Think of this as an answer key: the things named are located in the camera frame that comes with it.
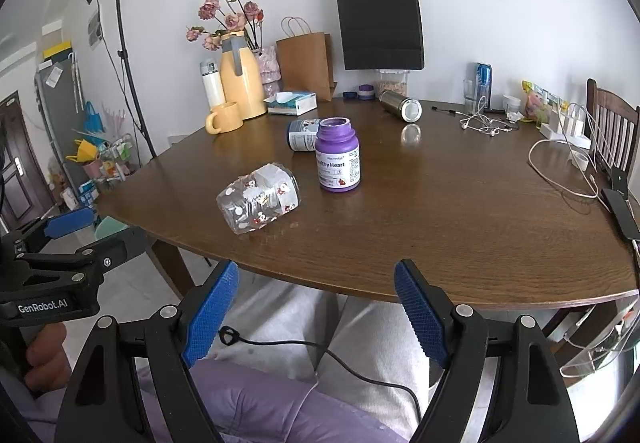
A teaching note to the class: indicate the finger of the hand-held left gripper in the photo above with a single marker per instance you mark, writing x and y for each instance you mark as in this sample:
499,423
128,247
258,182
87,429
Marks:
70,223
120,248

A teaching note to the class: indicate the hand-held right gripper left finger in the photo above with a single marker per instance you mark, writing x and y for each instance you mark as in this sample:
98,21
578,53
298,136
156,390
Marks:
210,310

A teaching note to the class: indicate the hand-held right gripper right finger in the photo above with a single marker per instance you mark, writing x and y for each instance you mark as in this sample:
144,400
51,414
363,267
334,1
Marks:
420,310

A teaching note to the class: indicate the clear printed plastic cup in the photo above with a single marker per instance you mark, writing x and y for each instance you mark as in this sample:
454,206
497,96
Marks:
257,198

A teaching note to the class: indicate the person's left hand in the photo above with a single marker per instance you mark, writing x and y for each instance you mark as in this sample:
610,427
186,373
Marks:
47,355

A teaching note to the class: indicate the green plastic stool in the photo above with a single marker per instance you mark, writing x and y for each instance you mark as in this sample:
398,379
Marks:
111,228

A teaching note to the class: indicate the cluttered storage rack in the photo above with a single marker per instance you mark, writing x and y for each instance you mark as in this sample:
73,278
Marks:
105,158

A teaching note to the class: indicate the dark brown door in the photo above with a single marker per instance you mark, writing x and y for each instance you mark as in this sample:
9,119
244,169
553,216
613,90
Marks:
17,163

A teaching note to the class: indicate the grey refrigerator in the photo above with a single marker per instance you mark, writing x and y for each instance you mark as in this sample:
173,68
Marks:
60,123

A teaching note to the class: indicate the person's purple jacket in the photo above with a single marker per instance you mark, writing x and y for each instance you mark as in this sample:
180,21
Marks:
250,403

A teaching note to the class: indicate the black light stand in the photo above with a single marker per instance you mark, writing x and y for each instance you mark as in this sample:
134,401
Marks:
127,73

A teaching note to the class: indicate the yellow mug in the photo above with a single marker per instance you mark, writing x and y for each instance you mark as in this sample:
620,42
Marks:
225,118

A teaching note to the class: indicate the purple pill bottle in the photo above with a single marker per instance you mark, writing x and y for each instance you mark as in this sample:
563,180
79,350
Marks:
339,158

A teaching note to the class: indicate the clear plastic bag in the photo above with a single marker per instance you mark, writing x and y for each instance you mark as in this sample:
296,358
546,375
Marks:
600,348

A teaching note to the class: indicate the white thermos bottle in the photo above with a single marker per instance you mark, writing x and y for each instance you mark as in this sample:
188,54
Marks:
213,85

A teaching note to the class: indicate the blue pill bottle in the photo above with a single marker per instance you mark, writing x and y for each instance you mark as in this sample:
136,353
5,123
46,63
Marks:
300,135

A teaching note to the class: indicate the white earphones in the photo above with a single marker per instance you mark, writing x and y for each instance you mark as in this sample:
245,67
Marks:
482,123

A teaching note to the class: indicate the yellow thermos jug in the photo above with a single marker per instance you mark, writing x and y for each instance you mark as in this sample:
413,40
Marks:
242,83

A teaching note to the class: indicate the stainless steel flask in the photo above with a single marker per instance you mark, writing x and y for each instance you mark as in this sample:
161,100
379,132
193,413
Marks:
400,105

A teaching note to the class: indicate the clear drinking glass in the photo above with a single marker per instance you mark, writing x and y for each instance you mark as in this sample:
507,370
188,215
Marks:
471,98

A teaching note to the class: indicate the clear tape roll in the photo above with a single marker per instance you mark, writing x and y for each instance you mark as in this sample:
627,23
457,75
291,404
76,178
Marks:
580,159

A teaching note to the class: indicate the blue tissue box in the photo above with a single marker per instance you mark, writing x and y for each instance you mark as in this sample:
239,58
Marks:
292,103

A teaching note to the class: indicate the black smartphone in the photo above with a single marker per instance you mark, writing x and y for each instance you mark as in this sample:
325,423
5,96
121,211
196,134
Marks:
622,215

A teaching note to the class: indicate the small purple jar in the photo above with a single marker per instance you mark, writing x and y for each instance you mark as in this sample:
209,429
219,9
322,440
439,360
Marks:
366,92

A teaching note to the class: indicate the white power strip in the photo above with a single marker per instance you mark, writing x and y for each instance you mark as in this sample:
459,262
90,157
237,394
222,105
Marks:
565,137

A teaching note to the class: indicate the blue jar lid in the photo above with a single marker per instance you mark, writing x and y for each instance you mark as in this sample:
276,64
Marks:
350,95

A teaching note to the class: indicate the clear food container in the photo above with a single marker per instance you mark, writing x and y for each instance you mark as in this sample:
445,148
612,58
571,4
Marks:
392,83

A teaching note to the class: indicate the pink vase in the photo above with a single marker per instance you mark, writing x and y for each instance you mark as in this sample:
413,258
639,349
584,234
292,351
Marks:
269,70

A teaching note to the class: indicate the black power adapter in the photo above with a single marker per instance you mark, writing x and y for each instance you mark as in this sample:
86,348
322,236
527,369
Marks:
619,182

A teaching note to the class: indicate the colourful snack packet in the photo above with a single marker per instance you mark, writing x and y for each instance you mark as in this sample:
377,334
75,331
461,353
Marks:
537,103

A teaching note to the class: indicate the blue drink can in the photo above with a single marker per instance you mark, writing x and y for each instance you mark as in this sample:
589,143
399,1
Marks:
484,80

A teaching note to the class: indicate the white charger plugs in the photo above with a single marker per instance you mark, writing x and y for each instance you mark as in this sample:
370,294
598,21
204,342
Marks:
575,120

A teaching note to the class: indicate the pink artificial flowers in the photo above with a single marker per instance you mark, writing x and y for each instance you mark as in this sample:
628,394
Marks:
225,15

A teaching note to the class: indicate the brown paper bag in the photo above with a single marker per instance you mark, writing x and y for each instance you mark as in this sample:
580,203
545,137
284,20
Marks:
305,68

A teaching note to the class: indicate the wooden chair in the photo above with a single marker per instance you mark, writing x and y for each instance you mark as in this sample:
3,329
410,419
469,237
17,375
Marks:
612,118

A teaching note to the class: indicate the black paper bag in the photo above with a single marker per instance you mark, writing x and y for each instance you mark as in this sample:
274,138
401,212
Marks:
380,23

